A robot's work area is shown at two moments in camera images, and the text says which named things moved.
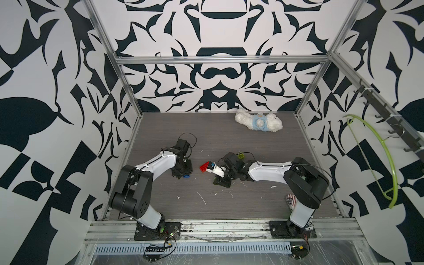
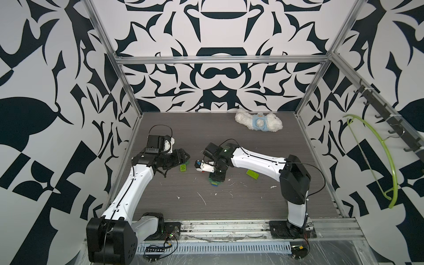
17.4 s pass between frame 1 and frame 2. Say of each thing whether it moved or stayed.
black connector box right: stayed
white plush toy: stayed
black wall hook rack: stayed
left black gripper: moved
